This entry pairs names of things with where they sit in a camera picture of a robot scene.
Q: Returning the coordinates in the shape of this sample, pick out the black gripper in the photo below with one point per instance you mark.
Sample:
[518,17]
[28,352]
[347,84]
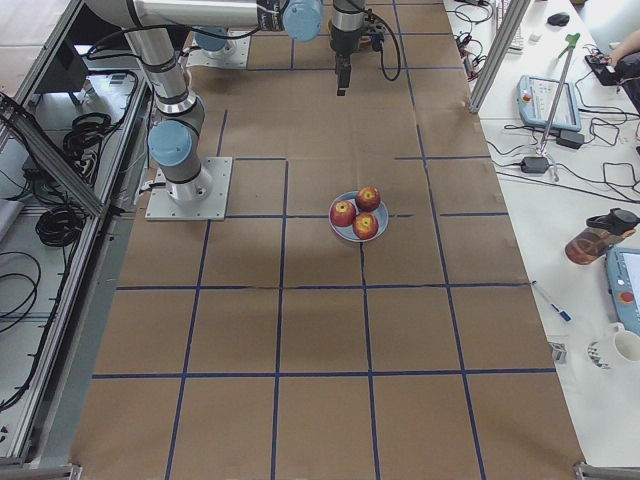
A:
[343,42]

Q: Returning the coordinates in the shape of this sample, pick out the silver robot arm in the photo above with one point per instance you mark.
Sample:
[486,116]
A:
[213,39]
[145,24]

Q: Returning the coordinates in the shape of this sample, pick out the red apple on plate back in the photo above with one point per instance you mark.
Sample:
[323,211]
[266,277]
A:
[368,199]

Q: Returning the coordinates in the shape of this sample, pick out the red apple on plate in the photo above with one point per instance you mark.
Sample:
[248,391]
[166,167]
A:
[365,226]
[342,213]
[368,199]

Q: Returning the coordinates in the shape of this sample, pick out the red apple on plate left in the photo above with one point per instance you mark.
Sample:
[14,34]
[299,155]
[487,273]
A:
[342,213]

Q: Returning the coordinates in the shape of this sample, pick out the red apple on plate front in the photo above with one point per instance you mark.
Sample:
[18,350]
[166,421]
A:
[365,226]

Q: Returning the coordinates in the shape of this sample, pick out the light blue plate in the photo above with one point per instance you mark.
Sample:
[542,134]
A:
[381,213]

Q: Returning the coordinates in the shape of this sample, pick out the blue teach pendant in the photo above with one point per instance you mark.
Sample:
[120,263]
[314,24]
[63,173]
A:
[535,96]
[622,268]

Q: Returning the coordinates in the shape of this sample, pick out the black computer mouse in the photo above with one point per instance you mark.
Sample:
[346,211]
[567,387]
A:
[559,19]

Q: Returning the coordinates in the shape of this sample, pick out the black power adapter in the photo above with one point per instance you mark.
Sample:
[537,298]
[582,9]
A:
[534,165]

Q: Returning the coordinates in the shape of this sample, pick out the metal rod green tip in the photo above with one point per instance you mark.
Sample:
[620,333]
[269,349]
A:
[572,40]

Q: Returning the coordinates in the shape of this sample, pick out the brown water bottle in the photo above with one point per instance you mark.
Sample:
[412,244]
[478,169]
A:
[600,234]

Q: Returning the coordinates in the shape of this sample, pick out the blue white pen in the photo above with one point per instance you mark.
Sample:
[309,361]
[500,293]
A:
[561,312]

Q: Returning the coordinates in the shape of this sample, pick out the white patterned mug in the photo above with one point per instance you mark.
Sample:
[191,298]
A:
[618,348]

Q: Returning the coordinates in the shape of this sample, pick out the aluminium frame post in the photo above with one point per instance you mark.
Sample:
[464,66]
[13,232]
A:
[505,34]

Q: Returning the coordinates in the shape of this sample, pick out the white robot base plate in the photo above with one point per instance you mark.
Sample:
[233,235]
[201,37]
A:
[204,198]

